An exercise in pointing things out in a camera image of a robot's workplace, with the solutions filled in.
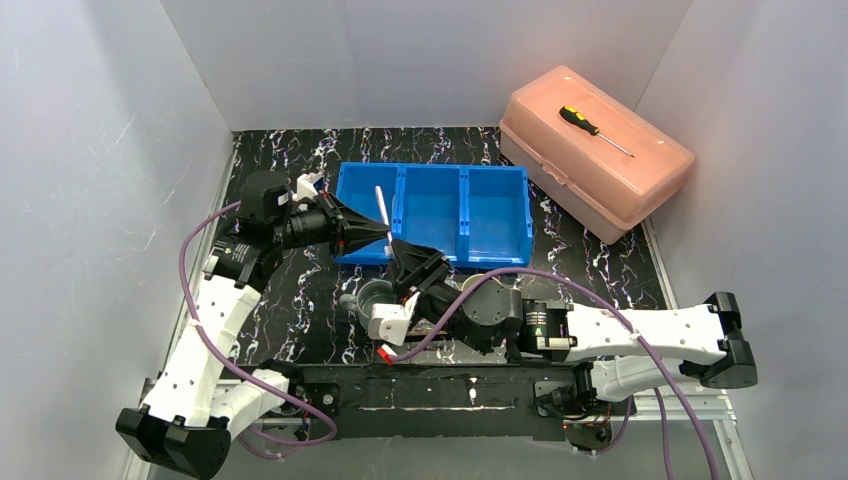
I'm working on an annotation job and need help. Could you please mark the grey-blue ceramic mug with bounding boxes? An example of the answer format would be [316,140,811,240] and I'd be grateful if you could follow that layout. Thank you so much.
[339,279,396,329]

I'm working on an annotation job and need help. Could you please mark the blue three-compartment bin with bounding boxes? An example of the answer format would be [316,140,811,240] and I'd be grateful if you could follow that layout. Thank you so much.
[336,162,534,269]

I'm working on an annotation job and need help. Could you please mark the light green ceramic mug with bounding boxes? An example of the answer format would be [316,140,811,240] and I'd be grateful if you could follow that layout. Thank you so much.
[461,273,487,291]

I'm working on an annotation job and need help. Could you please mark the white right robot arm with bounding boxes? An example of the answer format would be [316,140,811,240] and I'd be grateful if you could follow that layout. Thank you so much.
[368,239,758,410]

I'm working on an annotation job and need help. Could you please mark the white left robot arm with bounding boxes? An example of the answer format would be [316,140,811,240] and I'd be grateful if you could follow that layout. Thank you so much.
[115,171,391,479]

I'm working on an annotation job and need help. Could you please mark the pink plastic toolbox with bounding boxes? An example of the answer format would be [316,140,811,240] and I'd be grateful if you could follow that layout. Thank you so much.
[499,66,695,244]

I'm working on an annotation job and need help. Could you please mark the yellow black screwdriver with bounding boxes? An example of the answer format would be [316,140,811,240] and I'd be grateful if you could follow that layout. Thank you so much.
[559,106,635,158]

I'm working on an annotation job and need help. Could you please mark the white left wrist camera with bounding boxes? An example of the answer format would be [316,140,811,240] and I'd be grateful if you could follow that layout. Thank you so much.
[293,173,324,202]

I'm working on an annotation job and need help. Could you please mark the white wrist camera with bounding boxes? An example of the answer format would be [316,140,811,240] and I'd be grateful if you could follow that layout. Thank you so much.
[367,292,421,365]
[293,173,324,202]

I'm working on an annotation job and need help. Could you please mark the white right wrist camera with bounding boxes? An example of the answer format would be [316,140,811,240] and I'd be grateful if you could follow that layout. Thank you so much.
[367,292,421,365]

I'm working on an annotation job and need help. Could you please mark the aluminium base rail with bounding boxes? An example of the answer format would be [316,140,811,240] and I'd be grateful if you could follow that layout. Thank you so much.
[132,374,738,425]

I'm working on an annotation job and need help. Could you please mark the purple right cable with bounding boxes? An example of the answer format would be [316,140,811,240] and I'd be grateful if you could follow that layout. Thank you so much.
[390,267,721,480]

